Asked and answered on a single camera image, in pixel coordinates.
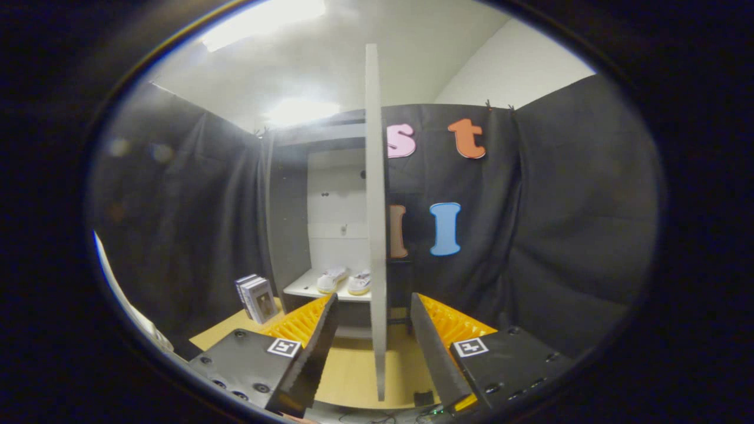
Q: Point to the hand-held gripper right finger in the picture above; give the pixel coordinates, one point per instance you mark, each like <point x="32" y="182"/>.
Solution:
<point x="436" y="347"/>

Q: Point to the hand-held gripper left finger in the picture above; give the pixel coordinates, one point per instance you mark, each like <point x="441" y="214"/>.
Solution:
<point x="315" y="347"/>

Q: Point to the white shoe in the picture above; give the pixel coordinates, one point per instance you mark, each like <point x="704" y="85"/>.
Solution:
<point x="331" y="281"/>
<point x="359" y="284"/>

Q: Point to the grey shoe cabinet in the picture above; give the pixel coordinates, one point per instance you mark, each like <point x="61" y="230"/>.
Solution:
<point x="288" y="235"/>

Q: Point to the white shoe cabinet door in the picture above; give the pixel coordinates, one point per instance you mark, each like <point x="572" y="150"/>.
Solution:
<point x="376" y="206"/>

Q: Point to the small black box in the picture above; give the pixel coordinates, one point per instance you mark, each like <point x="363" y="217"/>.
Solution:
<point x="424" y="398"/>

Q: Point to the grey portrait cover book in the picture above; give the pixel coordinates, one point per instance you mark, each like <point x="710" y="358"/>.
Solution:
<point x="264" y="301"/>

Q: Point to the blue spine book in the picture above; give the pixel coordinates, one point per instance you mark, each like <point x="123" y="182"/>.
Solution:
<point x="240" y="291"/>

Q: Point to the black backdrop cloth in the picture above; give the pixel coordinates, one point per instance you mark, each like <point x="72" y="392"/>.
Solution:
<point x="577" y="235"/>

